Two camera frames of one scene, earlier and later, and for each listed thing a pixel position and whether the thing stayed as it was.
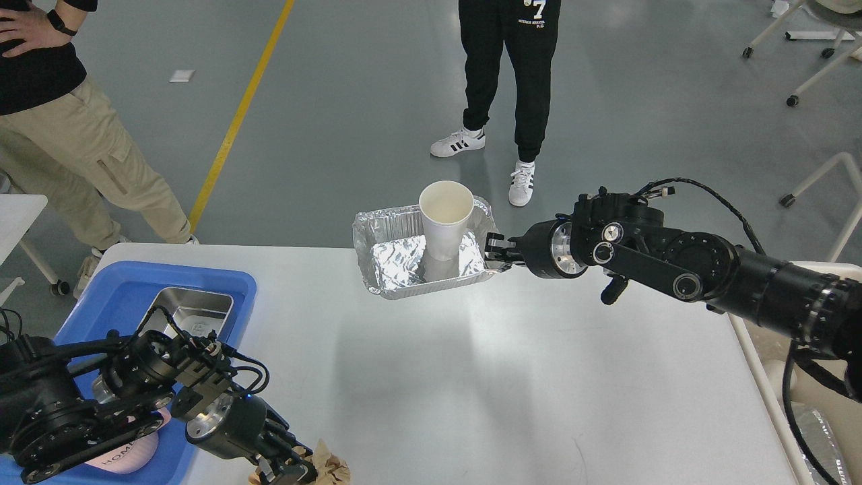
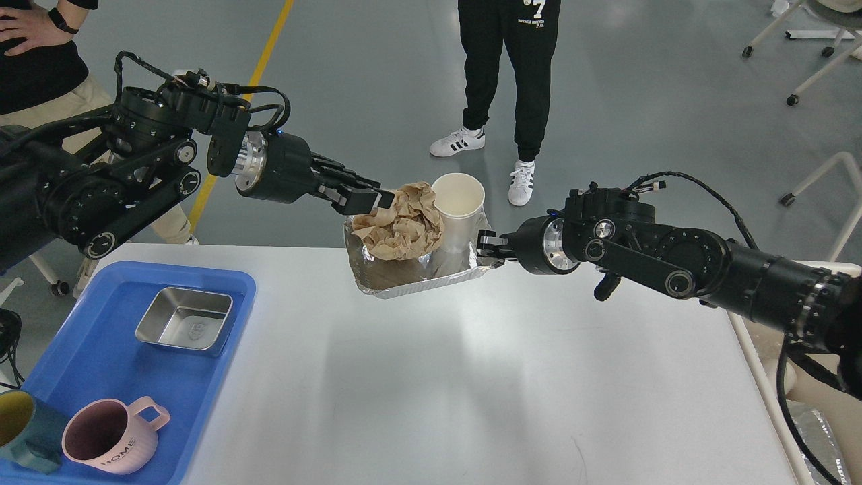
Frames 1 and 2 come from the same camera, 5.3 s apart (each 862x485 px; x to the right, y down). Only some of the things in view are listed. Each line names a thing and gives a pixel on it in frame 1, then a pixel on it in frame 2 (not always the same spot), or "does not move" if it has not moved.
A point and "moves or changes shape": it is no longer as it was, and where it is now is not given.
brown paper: x=330 y=469 -> x=411 y=227
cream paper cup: x=445 y=207 moves or changes shape
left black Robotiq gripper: x=238 y=426 -> x=278 y=166
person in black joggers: x=530 y=28 does not move
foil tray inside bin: x=821 y=440 does not move
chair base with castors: x=788 y=200 does not move
